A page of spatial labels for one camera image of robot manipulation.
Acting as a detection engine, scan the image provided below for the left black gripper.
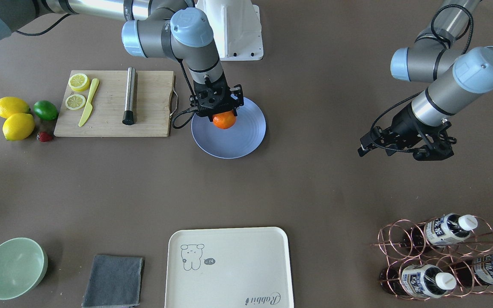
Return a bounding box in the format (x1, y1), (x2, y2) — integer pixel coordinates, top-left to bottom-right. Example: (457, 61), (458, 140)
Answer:
(357, 103), (457, 160)

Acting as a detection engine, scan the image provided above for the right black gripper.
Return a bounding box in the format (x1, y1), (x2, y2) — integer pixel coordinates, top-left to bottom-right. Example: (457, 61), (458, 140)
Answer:
(190, 78), (244, 121)

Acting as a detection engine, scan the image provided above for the orange fruit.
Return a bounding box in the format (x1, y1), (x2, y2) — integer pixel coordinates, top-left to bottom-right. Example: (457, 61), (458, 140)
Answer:
(212, 110), (236, 130)

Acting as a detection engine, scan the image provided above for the blue round plate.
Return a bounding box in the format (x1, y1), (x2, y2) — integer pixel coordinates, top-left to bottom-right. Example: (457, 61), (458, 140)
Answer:
(190, 97), (267, 159)

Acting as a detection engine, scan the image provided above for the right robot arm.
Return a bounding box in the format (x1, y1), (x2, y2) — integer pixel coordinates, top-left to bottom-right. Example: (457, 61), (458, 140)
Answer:
(0, 0), (244, 121)

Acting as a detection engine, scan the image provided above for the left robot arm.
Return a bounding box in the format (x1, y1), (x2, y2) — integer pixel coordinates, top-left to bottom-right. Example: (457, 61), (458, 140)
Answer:
(357, 0), (493, 160)

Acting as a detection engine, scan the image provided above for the wooden cutting board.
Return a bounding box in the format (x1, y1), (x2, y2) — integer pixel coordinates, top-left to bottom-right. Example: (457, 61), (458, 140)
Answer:
(54, 70), (175, 138)

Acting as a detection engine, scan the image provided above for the steel muddler black tip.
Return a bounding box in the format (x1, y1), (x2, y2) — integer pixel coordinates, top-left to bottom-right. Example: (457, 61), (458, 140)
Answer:
(122, 67), (137, 125)

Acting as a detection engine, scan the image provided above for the tea bottle back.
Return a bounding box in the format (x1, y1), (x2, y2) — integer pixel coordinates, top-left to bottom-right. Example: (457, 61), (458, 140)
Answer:
(451, 254), (493, 287)
(401, 213), (478, 253)

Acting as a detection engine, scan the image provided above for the tea bottle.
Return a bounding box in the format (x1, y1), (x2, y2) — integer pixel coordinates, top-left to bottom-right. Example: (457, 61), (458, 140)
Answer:
(379, 264), (457, 299)
(401, 213), (478, 253)
(451, 254), (493, 287)

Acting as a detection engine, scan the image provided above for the yellow plastic knife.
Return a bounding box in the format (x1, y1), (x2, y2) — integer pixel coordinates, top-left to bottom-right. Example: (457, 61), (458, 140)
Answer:
(78, 78), (100, 127)

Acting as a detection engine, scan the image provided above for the upper lemon slice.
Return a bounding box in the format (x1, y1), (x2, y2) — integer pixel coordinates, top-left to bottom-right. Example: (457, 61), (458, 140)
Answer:
(67, 73), (90, 92)

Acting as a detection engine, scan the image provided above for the lemon slice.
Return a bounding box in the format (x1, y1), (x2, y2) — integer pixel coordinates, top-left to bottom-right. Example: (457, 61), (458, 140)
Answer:
(67, 73), (90, 92)
(65, 94), (86, 110)

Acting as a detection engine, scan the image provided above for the lower lemon slice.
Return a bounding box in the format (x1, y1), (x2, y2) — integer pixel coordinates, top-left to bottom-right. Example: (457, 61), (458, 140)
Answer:
(65, 94), (86, 110)

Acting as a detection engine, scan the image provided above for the tea bottle front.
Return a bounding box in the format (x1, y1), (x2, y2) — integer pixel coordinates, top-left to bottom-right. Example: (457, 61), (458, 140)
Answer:
(379, 264), (457, 299)

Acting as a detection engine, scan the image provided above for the green lime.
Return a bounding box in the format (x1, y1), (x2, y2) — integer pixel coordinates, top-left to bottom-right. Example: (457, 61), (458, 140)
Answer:
(33, 100), (59, 121)

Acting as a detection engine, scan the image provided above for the red strawberry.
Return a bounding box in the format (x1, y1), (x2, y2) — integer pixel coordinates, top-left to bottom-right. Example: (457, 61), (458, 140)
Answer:
(36, 131), (53, 142)

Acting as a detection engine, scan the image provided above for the cream rabbit tray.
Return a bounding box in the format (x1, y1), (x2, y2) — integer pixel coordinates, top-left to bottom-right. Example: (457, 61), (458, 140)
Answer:
(164, 227), (295, 308)

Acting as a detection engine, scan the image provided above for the lower whole lemon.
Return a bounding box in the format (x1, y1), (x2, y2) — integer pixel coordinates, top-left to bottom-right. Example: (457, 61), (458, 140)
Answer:
(2, 113), (35, 141)

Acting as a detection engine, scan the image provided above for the whole lemon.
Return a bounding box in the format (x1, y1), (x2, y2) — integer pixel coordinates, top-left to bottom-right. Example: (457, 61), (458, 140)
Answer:
(2, 113), (35, 141)
(0, 96), (30, 119)

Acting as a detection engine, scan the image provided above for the upper whole lemon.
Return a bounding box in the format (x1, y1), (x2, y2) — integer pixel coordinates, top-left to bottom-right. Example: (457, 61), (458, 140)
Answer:
(0, 96), (30, 119)

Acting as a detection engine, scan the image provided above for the grey folded cloth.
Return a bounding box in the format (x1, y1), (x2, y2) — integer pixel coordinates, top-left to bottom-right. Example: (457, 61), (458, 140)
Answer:
(81, 254), (144, 308)

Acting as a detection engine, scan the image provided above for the green bowl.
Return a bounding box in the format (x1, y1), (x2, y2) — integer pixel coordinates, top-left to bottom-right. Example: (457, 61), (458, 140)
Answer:
(0, 237), (48, 300)

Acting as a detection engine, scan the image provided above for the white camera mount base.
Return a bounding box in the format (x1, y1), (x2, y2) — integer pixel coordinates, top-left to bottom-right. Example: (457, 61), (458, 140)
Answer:
(196, 0), (264, 61)

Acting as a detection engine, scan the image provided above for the copper wire bottle rack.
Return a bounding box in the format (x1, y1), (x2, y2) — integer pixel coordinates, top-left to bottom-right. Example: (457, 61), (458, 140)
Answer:
(376, 215), (493, 301)

